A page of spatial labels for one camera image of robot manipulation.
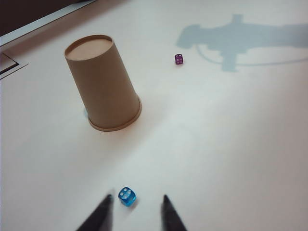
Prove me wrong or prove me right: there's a purple die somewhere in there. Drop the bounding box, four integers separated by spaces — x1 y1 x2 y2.
174 53 185 66

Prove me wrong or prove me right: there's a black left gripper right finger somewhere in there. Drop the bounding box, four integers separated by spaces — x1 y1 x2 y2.
162 194 188 231

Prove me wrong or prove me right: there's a brown paper cup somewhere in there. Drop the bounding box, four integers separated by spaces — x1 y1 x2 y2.
64 34 143 132

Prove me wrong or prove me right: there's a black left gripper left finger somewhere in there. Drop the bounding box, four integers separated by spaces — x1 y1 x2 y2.
75 194 114 231

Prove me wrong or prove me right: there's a blue die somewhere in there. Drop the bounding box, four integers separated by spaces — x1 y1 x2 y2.
117 186 137 207

